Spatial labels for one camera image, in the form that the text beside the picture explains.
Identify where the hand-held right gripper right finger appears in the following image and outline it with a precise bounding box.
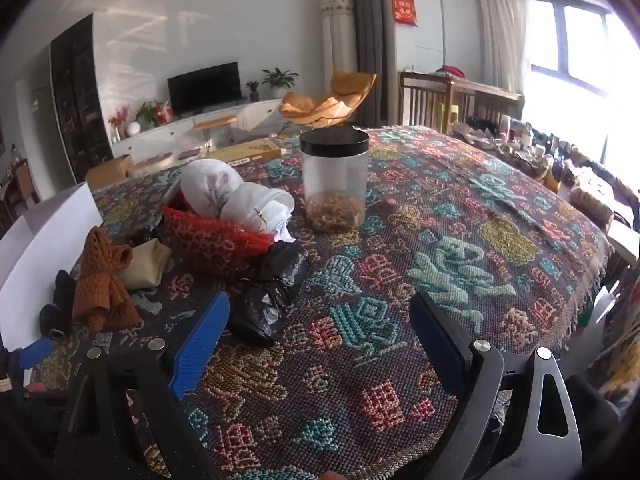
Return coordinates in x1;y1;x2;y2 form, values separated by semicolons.
409;290;584;480

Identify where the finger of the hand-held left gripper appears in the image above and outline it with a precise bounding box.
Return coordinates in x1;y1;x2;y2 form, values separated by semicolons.
0;337;57;386

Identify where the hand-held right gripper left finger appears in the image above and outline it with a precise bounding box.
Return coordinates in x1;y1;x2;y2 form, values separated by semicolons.
52;291;231;480

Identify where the beige cloth with string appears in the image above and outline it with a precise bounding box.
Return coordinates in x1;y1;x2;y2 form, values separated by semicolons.
121;239;172;291

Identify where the white fluffy towel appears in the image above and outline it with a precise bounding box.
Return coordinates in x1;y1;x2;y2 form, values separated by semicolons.
179;158;242;219
219;182;297;235

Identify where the black knitted cloth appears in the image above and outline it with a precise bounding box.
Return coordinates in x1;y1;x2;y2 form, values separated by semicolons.
39;269;77;339

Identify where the black plastic bag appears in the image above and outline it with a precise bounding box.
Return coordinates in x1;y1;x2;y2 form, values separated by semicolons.
226;282;292;347
257;240;312;302

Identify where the colourful patterned woven tablecloth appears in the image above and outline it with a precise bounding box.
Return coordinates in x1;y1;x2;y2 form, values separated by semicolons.
30;125;617;480

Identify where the brown knitted scarf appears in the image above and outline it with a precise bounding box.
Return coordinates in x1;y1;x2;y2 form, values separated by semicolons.
71;226;144;332

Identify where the orange fish plush toy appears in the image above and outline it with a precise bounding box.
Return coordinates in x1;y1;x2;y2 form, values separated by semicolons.
161;203;273;281

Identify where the clear jar with black lid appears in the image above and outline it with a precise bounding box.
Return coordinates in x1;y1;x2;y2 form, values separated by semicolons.
299;128;371;234

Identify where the flat cardboard box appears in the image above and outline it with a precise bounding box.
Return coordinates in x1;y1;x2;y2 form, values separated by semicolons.
209;138;287;164

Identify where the white television cabinet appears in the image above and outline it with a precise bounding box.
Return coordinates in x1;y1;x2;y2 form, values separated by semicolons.
110;99;287;159

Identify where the row of bottles and jars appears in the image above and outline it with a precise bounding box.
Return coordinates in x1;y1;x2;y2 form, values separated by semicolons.
450;114;640;202

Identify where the wooden stool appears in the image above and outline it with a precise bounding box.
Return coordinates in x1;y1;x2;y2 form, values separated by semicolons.
193;115;239;146

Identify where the bushy green potted plant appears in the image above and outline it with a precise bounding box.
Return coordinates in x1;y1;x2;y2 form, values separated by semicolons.
135;101;160;129

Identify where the red flower plant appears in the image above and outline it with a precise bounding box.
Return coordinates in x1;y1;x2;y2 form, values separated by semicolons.
107;105;132;142

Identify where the wooden chair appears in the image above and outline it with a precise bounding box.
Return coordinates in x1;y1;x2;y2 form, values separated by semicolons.
398;69;524;134

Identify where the flat screen television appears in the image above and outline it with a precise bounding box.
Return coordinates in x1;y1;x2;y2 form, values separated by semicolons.
167;62;241;114

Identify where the dark display cabinet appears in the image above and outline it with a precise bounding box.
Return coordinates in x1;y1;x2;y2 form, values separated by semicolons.
49;13;115;184

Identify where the orange lounge chair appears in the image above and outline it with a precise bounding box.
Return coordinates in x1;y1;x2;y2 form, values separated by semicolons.
278;70;378;129

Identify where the large green potted plant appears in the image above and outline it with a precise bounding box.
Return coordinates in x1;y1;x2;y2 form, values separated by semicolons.
260;67;300;99

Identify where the white standing air conditioner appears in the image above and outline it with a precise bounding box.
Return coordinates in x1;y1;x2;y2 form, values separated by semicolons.
319;0;359;129

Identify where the grey curtain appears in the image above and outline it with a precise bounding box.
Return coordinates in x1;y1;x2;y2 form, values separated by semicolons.
338;0;397;129

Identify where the white curtain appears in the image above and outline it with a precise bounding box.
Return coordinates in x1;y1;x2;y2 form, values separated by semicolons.
474;0;531;97

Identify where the window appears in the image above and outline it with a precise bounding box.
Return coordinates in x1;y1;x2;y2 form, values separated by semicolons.
526;0;640;163

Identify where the red wall calendar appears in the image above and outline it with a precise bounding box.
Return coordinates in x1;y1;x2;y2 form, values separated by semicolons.
390;0;420;26

